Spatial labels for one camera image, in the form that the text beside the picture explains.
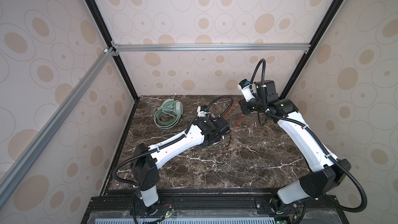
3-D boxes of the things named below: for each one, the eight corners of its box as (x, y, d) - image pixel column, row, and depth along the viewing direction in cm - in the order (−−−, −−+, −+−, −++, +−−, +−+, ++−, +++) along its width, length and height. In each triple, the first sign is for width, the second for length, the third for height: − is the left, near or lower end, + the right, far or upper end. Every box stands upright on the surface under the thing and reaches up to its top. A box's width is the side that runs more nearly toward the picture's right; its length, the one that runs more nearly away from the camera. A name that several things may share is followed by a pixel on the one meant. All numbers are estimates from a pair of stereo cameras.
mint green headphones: (153, 128, 104) (150, 121, 97) (158, 107, 117) (155, 99, 110) (180, 128, 104) (179, 121, 97) (182, 107, 117) (181, 99, 110)
